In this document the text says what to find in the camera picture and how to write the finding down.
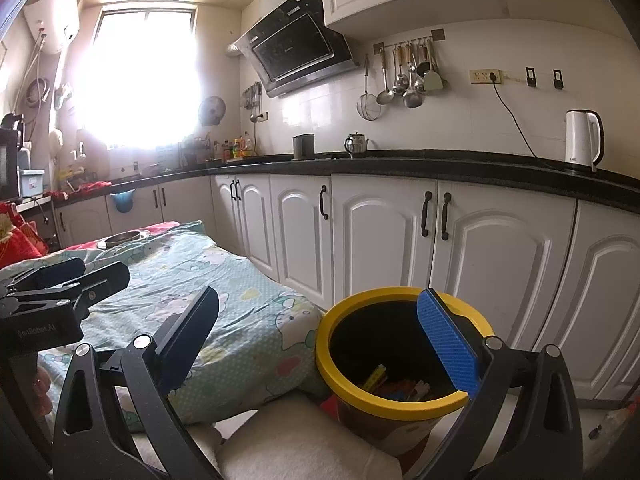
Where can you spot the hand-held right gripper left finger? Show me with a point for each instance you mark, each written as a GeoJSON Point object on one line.
{"type": "Point", "coordinates": [187, 332]}

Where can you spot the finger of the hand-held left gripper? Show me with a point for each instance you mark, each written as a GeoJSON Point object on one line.
{"type": "Point", "coordinates": [102, 282]}
{"type": "Point", "coordinates": [50, 271]}

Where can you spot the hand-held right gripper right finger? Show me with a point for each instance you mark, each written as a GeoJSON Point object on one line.
{"type": "Point", "coordinates": [450, 342]}

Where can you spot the red white snack wrapper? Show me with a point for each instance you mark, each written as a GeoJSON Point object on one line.
{"type": "Point", "coordinates": [412, 391]}

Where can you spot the yellow snack wrapper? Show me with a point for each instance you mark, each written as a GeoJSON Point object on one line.
{"type": "Point", "coordinates": [375, 377]}

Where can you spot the yellow-rimmed black bin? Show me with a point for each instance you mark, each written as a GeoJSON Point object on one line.
{"type": "Point", "coordinates": [324, 355]}

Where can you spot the person's left hand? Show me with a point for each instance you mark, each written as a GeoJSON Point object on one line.
{"type": "Point", "coordinates": [44, 387]}

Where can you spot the pink bed sheet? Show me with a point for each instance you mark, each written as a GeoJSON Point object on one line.
{"type": "Point", "coordinates": [85, 246]}

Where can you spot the red cushion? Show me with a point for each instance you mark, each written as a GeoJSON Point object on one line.
{"type": "Point", "coordinates": [20, 242]}

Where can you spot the metal plate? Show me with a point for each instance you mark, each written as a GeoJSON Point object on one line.
{"type": "Point", "coordinates": [127, 237]}

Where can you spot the cartoon printed blanket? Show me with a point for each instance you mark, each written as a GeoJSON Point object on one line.
{"type": "Point", "coordinates": [240, 310]}

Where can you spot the blue hanging bag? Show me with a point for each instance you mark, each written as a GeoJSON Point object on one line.
{"type": "Point", "coordinates": [122, 201]}

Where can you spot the blue storage box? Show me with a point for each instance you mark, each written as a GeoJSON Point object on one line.
{"type": "Point", "coordinates": [31, 182]}

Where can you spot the red cloth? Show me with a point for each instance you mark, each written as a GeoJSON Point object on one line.
{"type": "Point", "coordinates": [94, 188]}

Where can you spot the black microwave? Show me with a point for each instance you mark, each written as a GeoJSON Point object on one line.
{"type": "Point", "coordinates": [9, 165]}

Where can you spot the row of white cabinet doors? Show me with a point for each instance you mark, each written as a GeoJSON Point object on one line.
{"type": "Point", "coordinates": [380, 240]}

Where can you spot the metal faucet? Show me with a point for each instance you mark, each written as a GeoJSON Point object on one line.
{"type": "Point", "coordinates": [81, 150]}

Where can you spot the dish rack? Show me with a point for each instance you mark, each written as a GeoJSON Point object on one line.
{"type": "Point", "coordinates": [192, 152]}

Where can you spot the white cushion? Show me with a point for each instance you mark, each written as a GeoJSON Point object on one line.
{"type": "Point", "coordinates": [300, 445]}

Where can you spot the black kitchen countertop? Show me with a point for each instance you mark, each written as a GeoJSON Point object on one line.
{"type": "Point", "coordinates": [450, 162]}

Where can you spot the dark sauce bottle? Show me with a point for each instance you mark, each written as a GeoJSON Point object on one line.
{"type": "Point", "coordinates": [225, 150]}

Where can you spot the yellow label bottle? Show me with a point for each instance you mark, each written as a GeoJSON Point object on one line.
{"type": "Point", "coordinates": [236, 149]}

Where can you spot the cooking oil bottle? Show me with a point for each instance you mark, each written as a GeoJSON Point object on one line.
{"type": "Point", "coordinates": [246, 147]}

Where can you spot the window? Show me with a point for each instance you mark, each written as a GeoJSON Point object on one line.
{"type": "Point", "coordinates": [140, 75]}

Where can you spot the black pot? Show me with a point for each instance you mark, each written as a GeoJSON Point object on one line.
{"type": "Point", "coordinates": [303, 147]}

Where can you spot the glass teapot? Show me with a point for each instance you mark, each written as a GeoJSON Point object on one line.
{"type": "Point", "coordinates": [356, 145]}

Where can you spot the hanging kitchen tools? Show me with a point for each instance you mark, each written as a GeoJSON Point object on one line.
{"type": "Point", "coordinates": [253, 100]}

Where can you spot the white electric kettle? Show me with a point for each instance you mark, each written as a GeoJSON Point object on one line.
{"type": "Point", "coordinates": [580, 140]}

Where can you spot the large metal ladle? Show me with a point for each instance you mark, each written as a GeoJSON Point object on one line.
{"type": "Point", "coordinates": [413, 99]}

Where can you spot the metal strainer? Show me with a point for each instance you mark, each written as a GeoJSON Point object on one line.
{"type": "Point", "coordinates": [369, 109]}

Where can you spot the white water heater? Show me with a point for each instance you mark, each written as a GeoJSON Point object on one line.
{"type": "Point", "coordinates": [52, 15]}

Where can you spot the green spatula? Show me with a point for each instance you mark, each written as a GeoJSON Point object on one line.
{"type": "Point", "coordinates": [433, 81]}

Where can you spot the metal slotted spoon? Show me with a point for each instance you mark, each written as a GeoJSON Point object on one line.
{"type": "Point", "coordinates": [400, 85]}

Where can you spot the beige power strip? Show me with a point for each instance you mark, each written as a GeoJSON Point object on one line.
{"type": "Point", "coordinates": [484, 76]}

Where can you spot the black spoon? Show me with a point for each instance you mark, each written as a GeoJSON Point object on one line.
{"type": "Point", "coordinates": [423, 69]}

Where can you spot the black range hood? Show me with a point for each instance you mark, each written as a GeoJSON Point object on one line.
{"type": "Point", "coordinates": [295, 50]}

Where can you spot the round wall fan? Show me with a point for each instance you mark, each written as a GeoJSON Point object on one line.
{"type": "Point", "coordinates": [211, 111]}

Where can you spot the silver exhaust duct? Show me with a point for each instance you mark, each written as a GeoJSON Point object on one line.
{"type": "Point", "coordinates": [233, 50]}

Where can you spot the black wall hook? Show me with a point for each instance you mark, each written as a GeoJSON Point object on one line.
{"type": "Point", "coordinates": [557, 80]}
{"type": "Point", "coordinates": [530, 77]}

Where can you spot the utensil wall rail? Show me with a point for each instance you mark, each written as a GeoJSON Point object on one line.
{"type": "Point", "coordinates": [410, 41]}

